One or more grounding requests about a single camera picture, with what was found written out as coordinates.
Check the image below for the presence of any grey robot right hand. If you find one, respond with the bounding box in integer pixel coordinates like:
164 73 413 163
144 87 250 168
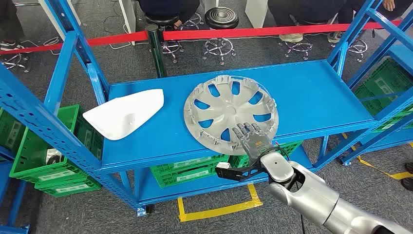
232 122 278 161

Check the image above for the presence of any grey plastic wheel cover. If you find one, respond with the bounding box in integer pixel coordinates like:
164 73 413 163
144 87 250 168
183 75 280 156

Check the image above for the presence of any blue steel shelf rack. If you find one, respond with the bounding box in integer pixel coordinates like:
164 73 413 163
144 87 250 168
340 42 413 166
0 145 31 234
0 0 413 217

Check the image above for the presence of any white plastic panel part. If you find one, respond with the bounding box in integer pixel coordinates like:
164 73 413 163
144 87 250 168
82 89 165 141

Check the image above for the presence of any silver and black part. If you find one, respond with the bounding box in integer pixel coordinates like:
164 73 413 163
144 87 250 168
45 148 65 165

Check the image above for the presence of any yellow floor tape rectangle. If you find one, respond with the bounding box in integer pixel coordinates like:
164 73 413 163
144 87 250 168
177 183 263 223

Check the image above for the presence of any black swivel stool chrome base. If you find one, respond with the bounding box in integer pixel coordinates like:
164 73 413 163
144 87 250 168
180 12 205 31
145 14 185 64
331 38 369 63
202 6 240 66
0 52 31 74
278 36 313 61

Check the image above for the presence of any red barrier belt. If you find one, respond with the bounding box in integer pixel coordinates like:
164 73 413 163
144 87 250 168
163 19 403 41
0 30 149 56

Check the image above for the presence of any yellow floor tape strip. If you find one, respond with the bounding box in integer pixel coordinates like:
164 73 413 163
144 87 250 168
341 132 413 181

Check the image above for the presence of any white table leg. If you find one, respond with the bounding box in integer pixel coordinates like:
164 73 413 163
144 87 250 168
203 0 220 14
38 0 82 41
117 0 138 46
244 0 269 29

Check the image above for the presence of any person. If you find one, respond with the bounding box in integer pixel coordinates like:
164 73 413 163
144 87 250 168
327 0 413 44
0 0 26 52
138 0 201 30
267 0 347 43

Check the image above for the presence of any black stanchion post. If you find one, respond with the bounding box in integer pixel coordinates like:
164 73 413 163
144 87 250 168
145 23 168 79

